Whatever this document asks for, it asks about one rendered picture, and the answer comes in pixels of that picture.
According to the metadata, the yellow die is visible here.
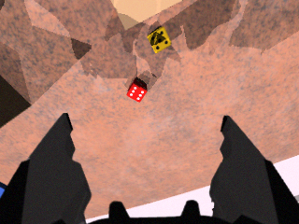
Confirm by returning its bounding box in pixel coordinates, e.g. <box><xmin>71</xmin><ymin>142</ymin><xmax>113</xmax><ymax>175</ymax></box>
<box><xmin>147</xmin><ymin>27</ymin><xmax>171</xmax><ymax>53</ymax></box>

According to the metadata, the red die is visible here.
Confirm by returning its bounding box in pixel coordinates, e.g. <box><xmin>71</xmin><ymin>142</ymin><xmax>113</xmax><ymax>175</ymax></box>
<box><xmin>127</xmin><ymin>79</ymin><xmax>147</xmax><ymax>102</ymax></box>

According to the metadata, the beige flat mat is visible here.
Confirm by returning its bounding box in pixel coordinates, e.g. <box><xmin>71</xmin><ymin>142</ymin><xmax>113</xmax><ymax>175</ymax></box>
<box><xmin>111</xmin><ymin>0</ymin><xmax>183</xmax><ymax>31</ymax></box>

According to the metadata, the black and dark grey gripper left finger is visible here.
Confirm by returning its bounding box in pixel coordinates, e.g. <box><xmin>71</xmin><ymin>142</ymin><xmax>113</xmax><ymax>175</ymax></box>
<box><xmin>0</xmin><ymin>113</ymin><xmax>92</xmax><ymax>224</ymax></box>

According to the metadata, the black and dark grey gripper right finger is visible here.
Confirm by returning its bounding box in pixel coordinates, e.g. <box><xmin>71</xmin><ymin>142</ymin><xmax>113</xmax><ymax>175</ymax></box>
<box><xmin>208</xmin><ymin>115</ymin><xmax>299</xmax><ymax>224</ymax></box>

